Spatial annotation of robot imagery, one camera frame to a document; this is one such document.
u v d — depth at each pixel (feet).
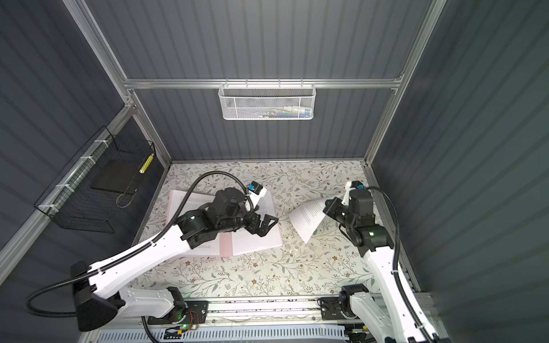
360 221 1.79
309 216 2.60
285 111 3.00
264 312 2.47
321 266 2.77
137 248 1.43
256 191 1.98
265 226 2.00
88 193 2.32
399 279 1.42
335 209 2.15
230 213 1.76
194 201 3.31
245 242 2.92
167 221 2.77
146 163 2.69
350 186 2.23
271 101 3.65
